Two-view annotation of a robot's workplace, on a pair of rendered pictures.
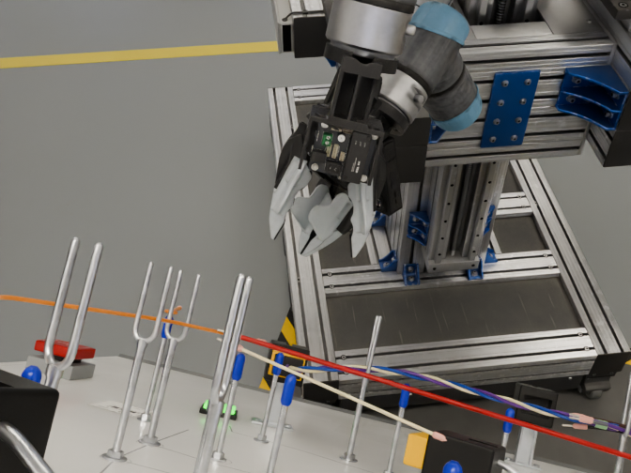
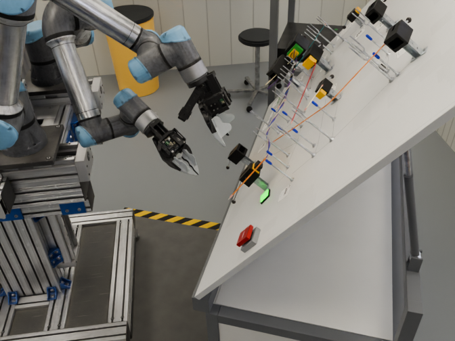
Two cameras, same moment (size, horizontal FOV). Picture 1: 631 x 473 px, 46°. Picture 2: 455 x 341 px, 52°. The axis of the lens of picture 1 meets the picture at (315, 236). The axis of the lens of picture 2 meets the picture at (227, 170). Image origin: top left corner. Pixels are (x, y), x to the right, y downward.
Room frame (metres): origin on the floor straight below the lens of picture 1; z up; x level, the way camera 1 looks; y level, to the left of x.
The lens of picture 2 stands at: (0.52, 1.18, 2.04)
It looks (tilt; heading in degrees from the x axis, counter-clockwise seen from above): 38 degrees down; 271
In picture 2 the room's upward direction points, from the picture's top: 2 degrees counter-clockwise
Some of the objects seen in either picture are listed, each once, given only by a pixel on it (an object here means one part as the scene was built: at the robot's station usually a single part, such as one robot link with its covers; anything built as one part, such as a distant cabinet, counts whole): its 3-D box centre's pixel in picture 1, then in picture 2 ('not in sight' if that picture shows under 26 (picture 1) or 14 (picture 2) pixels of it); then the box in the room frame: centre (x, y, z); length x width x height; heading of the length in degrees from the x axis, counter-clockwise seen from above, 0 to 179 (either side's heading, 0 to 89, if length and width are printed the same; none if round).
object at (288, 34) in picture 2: not in sight; (313, 42); (0.09, -1.06, 1.09); 0.35 x 0.33 x 0.07; 74
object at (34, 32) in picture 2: not in sight; (40, 40); (1.27, -0.62, 1.33); 0.13 x 0.12 x 0.14; 31
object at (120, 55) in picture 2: not in sight; (133, 52); (1.37, -2.73, 0.35); 0.44 x 0.44 x 0.70
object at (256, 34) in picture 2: not in sight; (254, 67); (0.31, -2.48, 0.29); 0.55 x 0.52 x 0.58; 90
